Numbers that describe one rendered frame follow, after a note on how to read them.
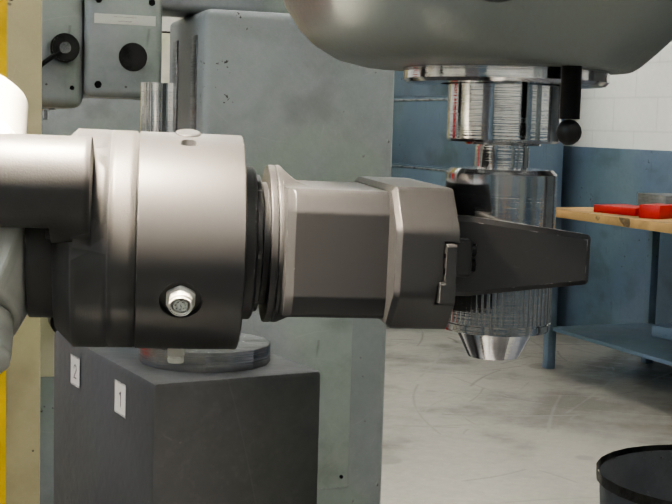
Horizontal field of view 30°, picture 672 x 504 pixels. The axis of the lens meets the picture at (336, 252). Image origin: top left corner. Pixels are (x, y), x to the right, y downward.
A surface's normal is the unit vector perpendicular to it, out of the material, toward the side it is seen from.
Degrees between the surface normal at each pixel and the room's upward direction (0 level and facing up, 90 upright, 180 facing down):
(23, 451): 90
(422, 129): 90
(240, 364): 90
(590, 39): 124
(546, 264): 90
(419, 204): 45
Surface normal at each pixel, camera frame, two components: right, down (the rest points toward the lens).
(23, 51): 0.38, 0.11
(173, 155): 0.12, -0.73
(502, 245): 0.15, 0.11
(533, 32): 0.22, 0.68
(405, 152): -0.92, 0.01
